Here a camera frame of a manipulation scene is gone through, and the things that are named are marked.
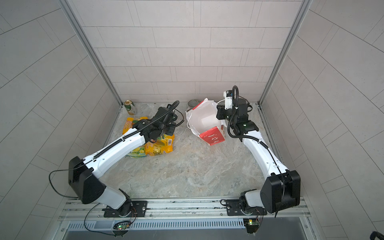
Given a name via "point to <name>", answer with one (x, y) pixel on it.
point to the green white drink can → (129, 107)
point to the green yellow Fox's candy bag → (167, 141)
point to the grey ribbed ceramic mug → (192, 104)
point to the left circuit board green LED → (122, 227)
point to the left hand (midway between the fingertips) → (174, 122)
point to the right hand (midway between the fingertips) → (216, 105)
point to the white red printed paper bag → (202, 120)
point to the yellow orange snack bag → (129, 123)
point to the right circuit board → (249, 221)
